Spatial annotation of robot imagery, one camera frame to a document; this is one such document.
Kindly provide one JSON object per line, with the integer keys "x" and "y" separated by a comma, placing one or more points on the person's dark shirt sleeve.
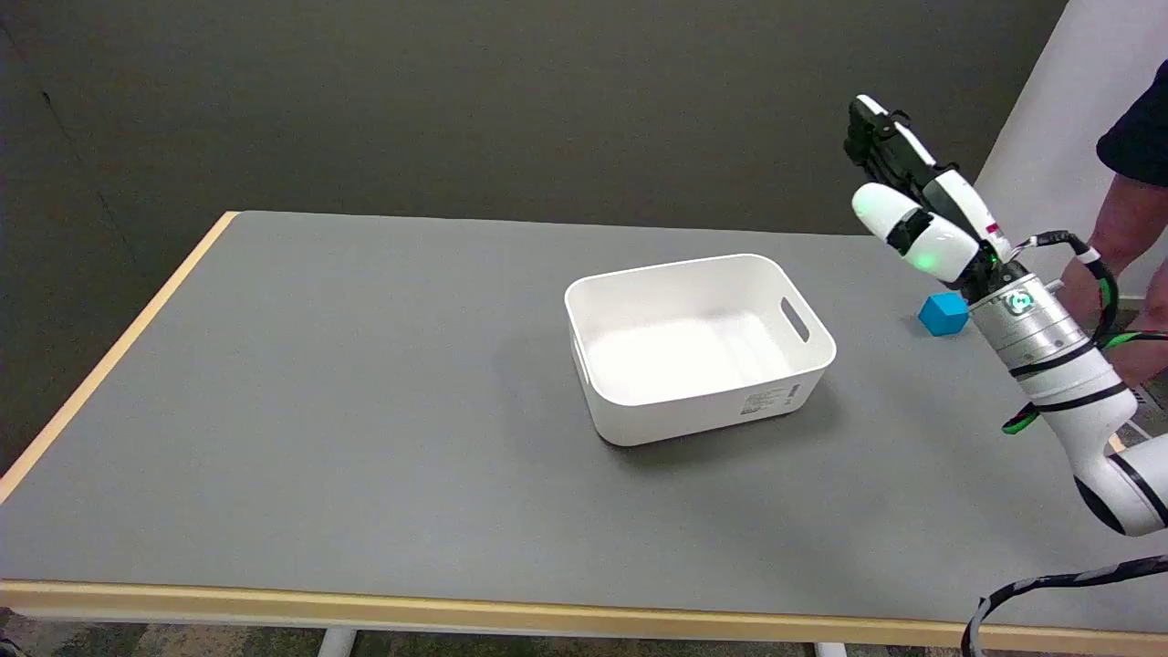
{"x": 1141, "y": 128}

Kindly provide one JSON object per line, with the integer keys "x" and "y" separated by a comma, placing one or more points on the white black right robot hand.
{"x": 923, "y": 239}

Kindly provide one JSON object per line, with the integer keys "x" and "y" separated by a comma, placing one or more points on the blue wooden cube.
{"x": 943, "y": 313}

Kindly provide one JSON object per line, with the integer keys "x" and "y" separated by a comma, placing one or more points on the white plastic storage bin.
{"x": 698, "y": 347}

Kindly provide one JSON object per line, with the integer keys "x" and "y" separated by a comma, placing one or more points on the white wall panel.
{"x": 1068, "y": 137}

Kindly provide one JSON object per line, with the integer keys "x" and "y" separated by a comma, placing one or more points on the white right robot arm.
{"x": 1068, "y": 383}

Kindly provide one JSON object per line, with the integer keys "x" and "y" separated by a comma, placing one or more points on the white table leg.
{"x": 830, "y": 650}
{"x": 336, "y": 641}

